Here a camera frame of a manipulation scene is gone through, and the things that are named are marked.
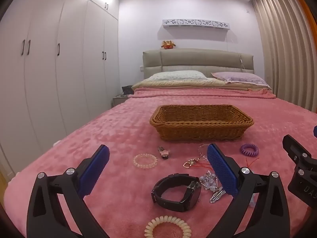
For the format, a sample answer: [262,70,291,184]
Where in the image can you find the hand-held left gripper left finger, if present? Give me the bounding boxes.
[26,144,117,238]

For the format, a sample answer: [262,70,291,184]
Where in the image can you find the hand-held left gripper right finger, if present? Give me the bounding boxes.
[207,143,290,238]

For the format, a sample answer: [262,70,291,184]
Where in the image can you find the clear crystal bead cluster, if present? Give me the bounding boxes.
[198,171,218,191]

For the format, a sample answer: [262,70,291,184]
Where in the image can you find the red string charm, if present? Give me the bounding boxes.
[244,157,260,170]

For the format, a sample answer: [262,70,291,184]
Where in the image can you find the gold clasp keychain red string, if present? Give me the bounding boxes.
[183,156,211,173]

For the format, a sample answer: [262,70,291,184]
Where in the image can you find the purple spiral hair tie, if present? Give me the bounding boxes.
[240,143,259,157]

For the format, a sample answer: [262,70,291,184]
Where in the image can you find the brown wicker basket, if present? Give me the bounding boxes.
[149,104,254,141]

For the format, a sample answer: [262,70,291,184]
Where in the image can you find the black wrist watch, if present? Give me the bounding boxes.
[152,174,202,213]

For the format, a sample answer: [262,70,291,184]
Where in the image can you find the cream spiral hair tie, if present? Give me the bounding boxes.
[144,216,192,238]

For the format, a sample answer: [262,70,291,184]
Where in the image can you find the silver snap hair clips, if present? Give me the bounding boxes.
[209,187,227,204]

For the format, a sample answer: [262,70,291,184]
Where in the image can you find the pink fleece blanket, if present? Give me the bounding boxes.
[5,88,317,238]

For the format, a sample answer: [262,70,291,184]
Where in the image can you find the pink hair clip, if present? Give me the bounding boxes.
[158,146,171,159]

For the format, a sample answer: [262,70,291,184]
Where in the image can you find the grey nightstand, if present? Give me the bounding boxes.
[113,94,132,108]

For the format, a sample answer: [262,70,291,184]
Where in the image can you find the beige curtain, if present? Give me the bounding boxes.
[251,0,317,112]

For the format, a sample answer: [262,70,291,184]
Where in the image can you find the light purple pillow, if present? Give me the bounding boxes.
[211,72,269,85]

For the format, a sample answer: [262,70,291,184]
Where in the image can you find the white wardrobe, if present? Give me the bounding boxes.
[0,0,119,179]

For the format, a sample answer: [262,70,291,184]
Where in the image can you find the beige blanket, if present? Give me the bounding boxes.
[131,78,271,92]

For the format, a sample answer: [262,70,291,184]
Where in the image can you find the white floral pillow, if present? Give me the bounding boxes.
[144,70,216,82]

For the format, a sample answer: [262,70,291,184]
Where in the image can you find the grey padded headboard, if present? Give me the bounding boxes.
[143,48,255,81]

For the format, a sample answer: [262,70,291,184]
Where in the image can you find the white patterned wall shelf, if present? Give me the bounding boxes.
[162,19,229,30]

